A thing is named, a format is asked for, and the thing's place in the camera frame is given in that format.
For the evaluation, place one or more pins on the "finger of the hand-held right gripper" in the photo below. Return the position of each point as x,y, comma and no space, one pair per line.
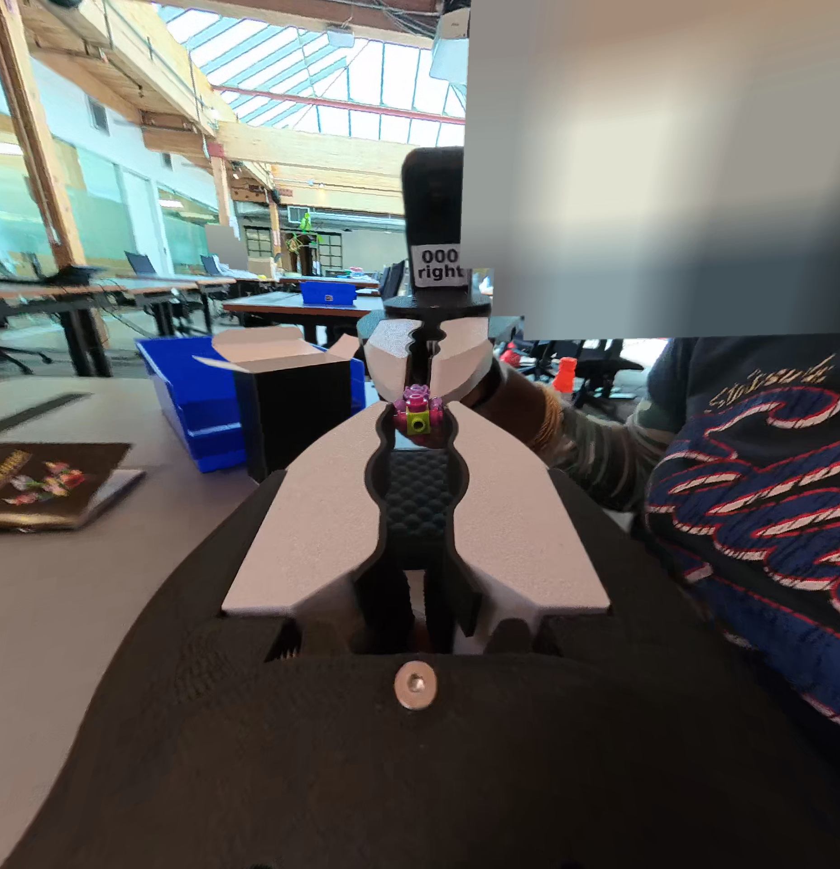
389,360
467,360

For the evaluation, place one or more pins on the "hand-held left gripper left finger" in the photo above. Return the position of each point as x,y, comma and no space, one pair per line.
304,536

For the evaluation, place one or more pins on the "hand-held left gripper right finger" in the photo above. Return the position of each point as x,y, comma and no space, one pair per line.
528,536

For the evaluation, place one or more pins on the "magenta lego flower cluster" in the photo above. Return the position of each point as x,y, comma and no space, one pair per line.
418,424

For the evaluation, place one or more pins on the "black carton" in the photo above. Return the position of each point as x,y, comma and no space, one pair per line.
297,421

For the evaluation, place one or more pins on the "person's right forearm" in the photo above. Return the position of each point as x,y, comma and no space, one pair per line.
610,455

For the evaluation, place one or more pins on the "lego instruction booklet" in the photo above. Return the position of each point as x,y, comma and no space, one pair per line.
46,482

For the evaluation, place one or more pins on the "small blue bin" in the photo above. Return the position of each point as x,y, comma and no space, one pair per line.
328,293

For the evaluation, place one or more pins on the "orange plastic object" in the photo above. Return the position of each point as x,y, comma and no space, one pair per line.
566,377

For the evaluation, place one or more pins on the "black honeycomb cushion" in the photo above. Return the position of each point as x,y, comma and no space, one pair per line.
420,502

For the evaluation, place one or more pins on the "green potted plant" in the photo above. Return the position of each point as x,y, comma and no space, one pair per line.
301,237

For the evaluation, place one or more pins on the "black office chair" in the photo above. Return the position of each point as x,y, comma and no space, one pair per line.
12,339
606,360

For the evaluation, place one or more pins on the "blue plastic bin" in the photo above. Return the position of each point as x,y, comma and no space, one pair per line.
189,400

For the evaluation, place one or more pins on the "brown office desk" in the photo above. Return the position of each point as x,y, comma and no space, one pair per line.
87,290
202,280

